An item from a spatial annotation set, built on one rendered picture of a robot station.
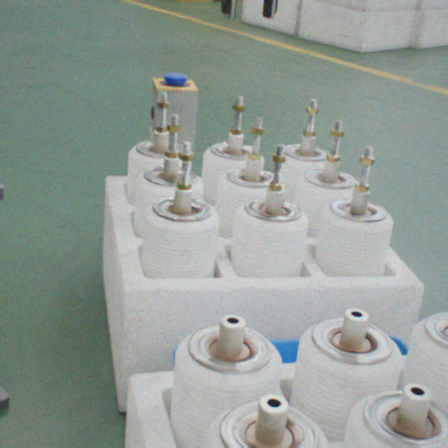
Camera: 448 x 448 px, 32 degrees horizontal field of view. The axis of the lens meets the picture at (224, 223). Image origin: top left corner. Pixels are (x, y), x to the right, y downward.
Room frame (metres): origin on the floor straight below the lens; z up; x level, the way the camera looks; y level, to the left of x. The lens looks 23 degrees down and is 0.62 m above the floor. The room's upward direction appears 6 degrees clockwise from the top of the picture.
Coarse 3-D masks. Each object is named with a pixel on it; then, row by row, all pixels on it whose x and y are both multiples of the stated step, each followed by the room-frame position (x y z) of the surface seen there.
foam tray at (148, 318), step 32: (128, 224) 0.99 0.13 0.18; (128, 256) 0.89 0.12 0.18; (224, 256) 0.92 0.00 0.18; (128, 288) 0.81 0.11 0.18; (160, 288) 0.82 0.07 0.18; (192, 288) 0.83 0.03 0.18; (224, 288) 0.84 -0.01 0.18; (256, 288) 0.84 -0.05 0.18; (288, 288) 0.85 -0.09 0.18; (320, 288) 0.87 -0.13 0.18; (352, 288) 0.87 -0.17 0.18; (384, 288) 0.88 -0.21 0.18; (416, 288) 0.89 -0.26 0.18; (128, 320) 0.81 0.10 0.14; (160, 320) 0.82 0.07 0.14; (192, 320) 0.82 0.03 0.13; (256, 320) 0.84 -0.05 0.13; (288, 320) 0.85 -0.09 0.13; (320, 320) 0.86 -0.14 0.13; (384, 320) 0.88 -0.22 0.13; (416, 320) 0.90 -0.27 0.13; (128, 352) 0.81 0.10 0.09; (160, 352) 0.82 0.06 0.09
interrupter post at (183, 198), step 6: (180, 192) 0.89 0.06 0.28; (186, 192) 0.89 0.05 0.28; (192, 192) 0.89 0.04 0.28; (174, 198) 0.89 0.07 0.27; (180, 198) 0.88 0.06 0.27; (186, 198) 0.89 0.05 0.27; (174, 204) 0.89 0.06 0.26; (180, 204) 0.88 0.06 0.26; (186, 204) 0.89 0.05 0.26; (174, 210) 0.89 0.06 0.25; (180, 210) 0.88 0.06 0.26; (186, 210) 0.89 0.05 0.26
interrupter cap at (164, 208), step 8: (160, 200) 0.91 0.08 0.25; (168, 200) 0.92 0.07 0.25; (192, 200) 0.93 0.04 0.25; (160, 208) 0.89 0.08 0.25; (168, 208) 0.90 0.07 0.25; (192, 208) 0.91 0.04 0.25; (200, 208) 0.90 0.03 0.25; (208, 208) 0.90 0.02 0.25; (160, 216) 0.87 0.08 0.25; (168, 216) 0.86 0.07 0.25; (176, 216) 0.87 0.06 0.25; (184, 216) 0.87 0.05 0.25; (192, 216) 0.87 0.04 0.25; (200, 216) 0.87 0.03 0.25; (208, 216) 0.88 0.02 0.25
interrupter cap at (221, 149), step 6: (216, 144) 1.17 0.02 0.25; (222, 144) 1.18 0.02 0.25; (210, 150) 1.15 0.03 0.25; (216, 150) 1.15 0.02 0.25; (222, 150) 1.15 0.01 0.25; (246, 150) 1.16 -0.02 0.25; (222, 156) 1.12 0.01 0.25; (228, 156) 1.12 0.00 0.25; (234, 156) 1.13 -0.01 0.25; (240, 156) 1.13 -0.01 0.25; (246, 156) 1.13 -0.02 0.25
